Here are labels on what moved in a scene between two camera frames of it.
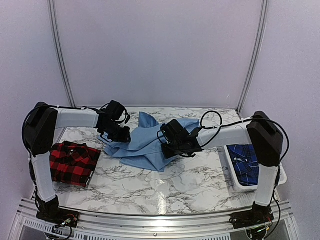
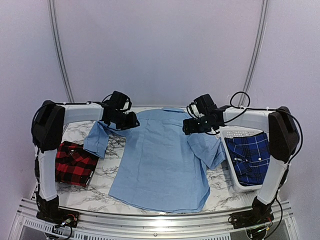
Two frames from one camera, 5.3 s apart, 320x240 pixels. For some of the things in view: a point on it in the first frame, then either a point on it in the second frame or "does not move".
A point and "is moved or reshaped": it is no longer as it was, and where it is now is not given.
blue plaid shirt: (245, 163) does not move
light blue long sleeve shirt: (144, 150) is moved or reshaped
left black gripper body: (116, 135) to (122, 122)
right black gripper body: (176, 150) to (202, 127)
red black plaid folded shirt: (72, 163) does not move
